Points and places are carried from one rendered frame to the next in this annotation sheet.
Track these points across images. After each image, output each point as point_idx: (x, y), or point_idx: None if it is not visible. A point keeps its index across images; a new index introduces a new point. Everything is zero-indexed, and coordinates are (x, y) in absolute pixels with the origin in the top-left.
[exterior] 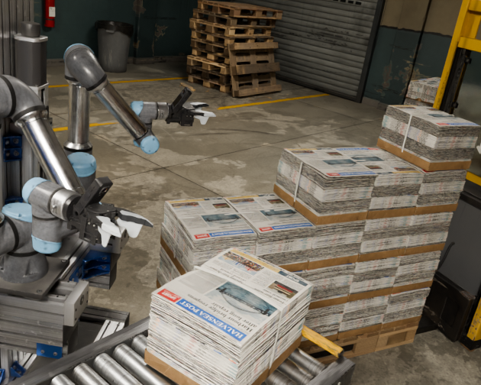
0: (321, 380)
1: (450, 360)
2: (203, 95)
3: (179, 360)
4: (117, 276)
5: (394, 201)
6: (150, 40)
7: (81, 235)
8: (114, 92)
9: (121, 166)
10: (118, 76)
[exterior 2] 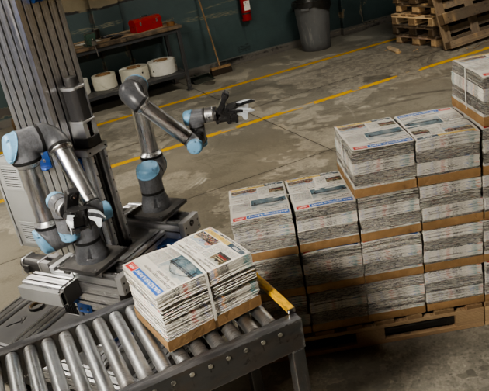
0: (260, 330)
1: None
2: (408, 57)
3: (146, 313)
4: None
5: (448, 164)
6: (355, 5)
7: (67, 228)
8: (155, 109)
9: (289, 154)
10: (320, 53)
